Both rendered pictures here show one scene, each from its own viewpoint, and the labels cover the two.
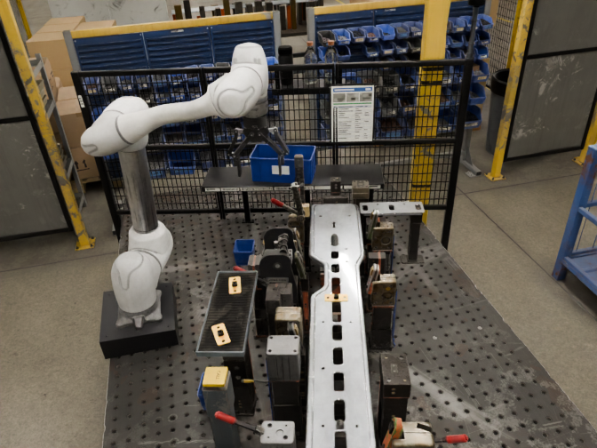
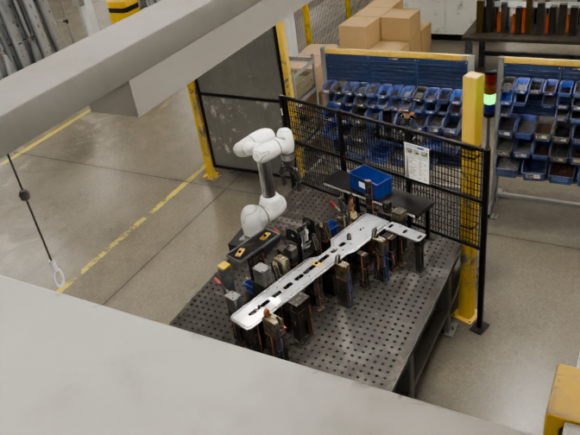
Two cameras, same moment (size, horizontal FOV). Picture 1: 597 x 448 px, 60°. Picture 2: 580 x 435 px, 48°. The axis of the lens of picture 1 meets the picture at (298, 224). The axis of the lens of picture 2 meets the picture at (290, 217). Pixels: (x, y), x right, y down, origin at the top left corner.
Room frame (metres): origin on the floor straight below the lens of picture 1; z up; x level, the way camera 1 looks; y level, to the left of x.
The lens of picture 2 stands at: (-1.10, -2.43, 3.61)
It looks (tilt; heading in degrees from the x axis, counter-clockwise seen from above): 33 degrees down; 45
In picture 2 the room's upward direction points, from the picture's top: 9 degrees counter-clockwise
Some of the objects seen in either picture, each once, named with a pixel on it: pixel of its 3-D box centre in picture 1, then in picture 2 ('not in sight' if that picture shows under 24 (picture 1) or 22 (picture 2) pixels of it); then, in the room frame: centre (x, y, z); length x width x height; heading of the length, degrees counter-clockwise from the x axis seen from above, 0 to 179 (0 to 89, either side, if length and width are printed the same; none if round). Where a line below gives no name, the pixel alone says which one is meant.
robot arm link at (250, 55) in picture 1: (249, 71); (283, 141); (1.54, 0.12, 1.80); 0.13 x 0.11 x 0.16; 170
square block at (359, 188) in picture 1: (360, 216); (400, 230); (2.15, -0.30, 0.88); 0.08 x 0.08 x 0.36; 86
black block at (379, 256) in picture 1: (376, 283); (363, 270); (1.68, -0.31, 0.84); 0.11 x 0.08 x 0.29; 86
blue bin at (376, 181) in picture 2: (283, 164); (370, 181); (2.34, 0.06, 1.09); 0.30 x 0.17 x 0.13; 79
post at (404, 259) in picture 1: (414, 235); (419, 255); (2.01, -0.54, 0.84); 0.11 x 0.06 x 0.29; 86
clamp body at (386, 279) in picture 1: (381, 312); (343, 283); (1.47, -0.30, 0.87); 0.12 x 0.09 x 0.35; 86
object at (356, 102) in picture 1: (352, 114); (417, 162); (2.43, -0.29, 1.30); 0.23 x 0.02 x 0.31; 86
